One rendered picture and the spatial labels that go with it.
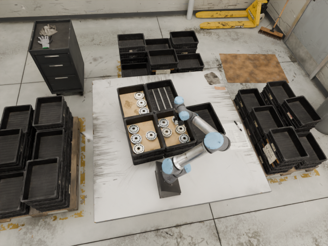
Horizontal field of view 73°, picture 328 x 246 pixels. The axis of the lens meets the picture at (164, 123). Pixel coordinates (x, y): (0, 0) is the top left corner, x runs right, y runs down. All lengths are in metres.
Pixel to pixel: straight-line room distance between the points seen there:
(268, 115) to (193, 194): 1.64
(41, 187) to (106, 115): 0.93
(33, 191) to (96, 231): 0.79
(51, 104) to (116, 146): 1.09
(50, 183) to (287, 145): 2.59
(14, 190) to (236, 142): 2.37
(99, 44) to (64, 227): 3.07
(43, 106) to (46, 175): 0.89
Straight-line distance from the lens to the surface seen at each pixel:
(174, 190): 1.97
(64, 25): 3.46
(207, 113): 2.39
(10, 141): 2.90
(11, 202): 2.85
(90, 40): 4.61
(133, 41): 3.69
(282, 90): 3.69
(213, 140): 1.52
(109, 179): 2.14
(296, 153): 2.97
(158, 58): 3.40
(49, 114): 2.93
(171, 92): 2.49
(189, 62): 3.57
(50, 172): 2.55
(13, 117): 3.23
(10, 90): 4.12
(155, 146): 2.10
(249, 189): 2.29
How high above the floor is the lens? 2.70
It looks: 57 degrees down
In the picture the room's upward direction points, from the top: 7 degrees clockwise
